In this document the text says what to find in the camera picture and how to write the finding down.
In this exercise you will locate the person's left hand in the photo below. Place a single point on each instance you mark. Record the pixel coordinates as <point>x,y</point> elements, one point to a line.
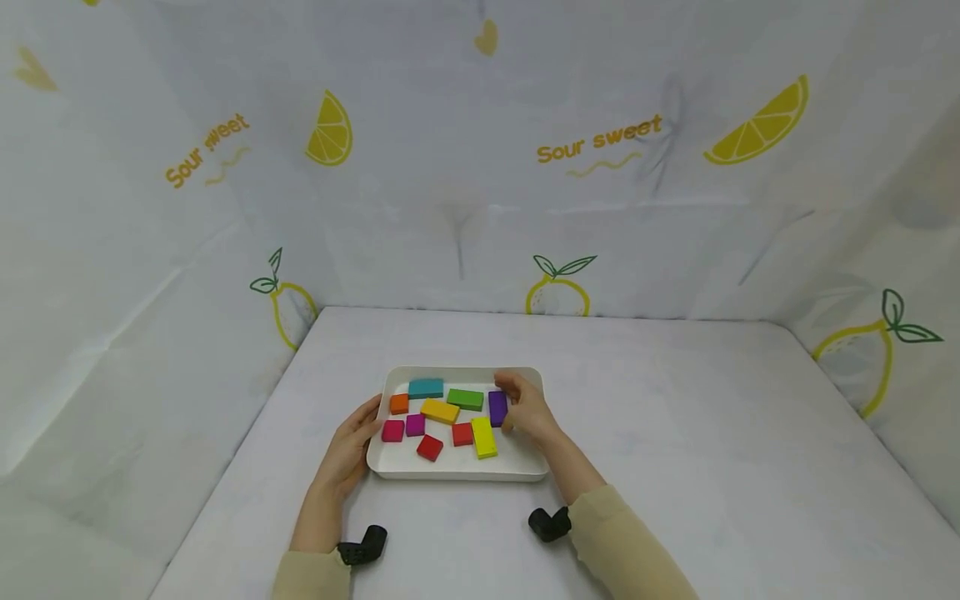
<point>341,458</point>

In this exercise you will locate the person's right hand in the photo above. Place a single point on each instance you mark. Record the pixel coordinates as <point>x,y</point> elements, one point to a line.
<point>532,414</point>

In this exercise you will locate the person's right thumb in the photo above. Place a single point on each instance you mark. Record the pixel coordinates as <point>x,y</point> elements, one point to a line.
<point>510,421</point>

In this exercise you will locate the person's right index finger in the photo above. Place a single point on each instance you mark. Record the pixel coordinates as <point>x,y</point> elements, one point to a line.
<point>506,382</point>

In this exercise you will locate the person's left fingers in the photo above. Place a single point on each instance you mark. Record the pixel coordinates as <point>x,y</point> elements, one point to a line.
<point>363,410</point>

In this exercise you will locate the person's right fingers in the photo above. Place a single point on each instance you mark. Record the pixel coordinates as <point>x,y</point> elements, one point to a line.
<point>523,382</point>

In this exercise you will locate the person's left thumb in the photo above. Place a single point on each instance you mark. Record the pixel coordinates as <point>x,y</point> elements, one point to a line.
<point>367,431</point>

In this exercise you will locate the purple rectangular block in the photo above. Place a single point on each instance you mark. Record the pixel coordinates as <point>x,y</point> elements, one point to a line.
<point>496,409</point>

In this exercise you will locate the white rectangular tray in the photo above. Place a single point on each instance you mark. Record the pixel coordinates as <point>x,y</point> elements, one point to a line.
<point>457,469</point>

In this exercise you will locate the person's right forearm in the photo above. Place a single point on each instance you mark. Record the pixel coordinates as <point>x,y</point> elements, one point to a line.
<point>626,542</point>

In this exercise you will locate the person's left forearm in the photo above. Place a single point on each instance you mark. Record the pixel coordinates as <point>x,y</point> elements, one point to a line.
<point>317,521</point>

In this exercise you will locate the pinkish-red square block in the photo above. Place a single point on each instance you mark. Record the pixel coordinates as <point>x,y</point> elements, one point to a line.
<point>393,431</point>

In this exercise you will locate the yellow rectangular block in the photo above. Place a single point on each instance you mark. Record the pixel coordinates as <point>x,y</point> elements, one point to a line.
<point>484,437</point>

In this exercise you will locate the orange square block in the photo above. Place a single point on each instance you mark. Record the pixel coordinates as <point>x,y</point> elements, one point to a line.
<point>399,404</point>

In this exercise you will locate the green rectangular block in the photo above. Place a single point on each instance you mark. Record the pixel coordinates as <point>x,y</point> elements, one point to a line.
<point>465,400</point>

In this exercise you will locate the magenta square block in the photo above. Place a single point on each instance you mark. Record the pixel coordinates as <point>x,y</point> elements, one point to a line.
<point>415,425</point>

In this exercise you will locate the red square block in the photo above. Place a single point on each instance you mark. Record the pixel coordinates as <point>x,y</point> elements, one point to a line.
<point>430,447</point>
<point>462,434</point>

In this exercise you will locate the teal rectangular block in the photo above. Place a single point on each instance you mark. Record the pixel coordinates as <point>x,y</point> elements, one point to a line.
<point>426,388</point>

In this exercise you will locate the amber rectangular block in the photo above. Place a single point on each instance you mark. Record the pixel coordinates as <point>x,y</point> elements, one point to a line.
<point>440,411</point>

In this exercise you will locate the black wrist band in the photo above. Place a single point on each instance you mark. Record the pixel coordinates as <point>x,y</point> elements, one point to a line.
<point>366,547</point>
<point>550,525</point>

